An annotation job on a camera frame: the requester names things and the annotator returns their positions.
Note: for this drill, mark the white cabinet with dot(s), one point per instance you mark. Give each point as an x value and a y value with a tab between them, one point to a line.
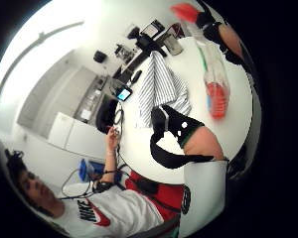
73	134

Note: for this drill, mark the blue bin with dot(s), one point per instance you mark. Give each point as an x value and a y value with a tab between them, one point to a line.
87	170

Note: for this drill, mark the clear sleeve of plastic cups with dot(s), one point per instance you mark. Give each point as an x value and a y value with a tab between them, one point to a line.
217	92

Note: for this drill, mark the ceiling light rail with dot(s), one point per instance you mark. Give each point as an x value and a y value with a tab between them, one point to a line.
39	37

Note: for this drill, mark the metal cup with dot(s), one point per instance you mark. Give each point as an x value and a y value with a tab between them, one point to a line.
173	44

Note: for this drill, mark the smartphone with lit screen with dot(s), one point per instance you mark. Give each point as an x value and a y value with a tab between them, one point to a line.
124	94

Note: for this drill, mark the kitchen counter with shelves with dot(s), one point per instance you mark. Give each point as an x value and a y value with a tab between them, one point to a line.
92	95

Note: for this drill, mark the the person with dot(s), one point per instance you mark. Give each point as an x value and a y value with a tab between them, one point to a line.
122	208

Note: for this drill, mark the small camera monitor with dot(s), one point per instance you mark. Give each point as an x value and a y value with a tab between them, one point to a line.
152	29

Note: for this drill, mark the black and white striped cloth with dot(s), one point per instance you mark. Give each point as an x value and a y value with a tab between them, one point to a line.
162	87

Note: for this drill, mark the black remote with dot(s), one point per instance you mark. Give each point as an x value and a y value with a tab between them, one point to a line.
136	76

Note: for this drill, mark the black chest device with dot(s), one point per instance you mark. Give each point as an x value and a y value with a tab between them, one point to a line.
145	186

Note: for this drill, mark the black round speaker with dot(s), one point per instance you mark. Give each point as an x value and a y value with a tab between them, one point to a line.
99	56

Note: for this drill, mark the black office chair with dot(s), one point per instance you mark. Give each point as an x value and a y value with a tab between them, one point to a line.
105	115

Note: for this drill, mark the black camera on tripod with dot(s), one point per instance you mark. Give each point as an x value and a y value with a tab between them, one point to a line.
145	42

